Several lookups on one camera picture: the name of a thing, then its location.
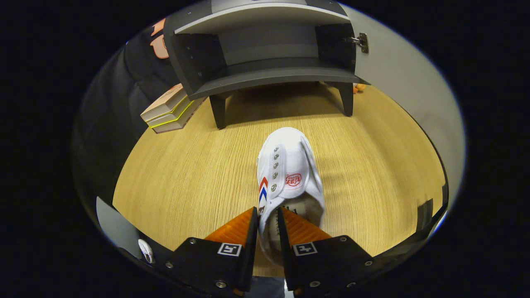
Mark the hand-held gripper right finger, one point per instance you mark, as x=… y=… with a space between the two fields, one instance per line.
x=285 y=256

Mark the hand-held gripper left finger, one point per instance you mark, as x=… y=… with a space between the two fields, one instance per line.
x=250 y=256

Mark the white canvas shoe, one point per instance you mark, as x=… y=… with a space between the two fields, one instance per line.
x=290 y=165

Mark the grey shoe cabinet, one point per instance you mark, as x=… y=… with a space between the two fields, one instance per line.
x=265 y=76

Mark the small white object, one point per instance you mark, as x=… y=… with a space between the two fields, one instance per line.
x=145 y=250

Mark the yellow-edged book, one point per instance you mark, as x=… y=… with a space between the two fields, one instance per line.
x=176 y=116

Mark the beige book with orange print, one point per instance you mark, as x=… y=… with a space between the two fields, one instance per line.
x=165 y=101

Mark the penguin plush toy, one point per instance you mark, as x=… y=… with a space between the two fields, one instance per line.
x=360 y=87

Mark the black backdrop cloth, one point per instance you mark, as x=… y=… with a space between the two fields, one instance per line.
x=124 y=103

